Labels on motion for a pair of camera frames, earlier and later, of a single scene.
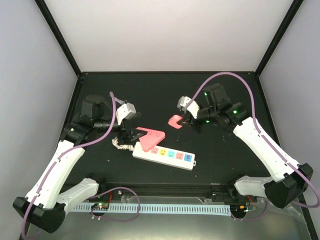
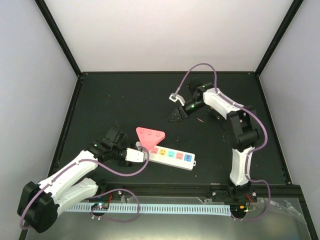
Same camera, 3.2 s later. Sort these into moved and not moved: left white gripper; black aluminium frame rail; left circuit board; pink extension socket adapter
Moved: left white gripper
Not moved: black aluminium frame rail; pink extension socket adapter; left circuit board
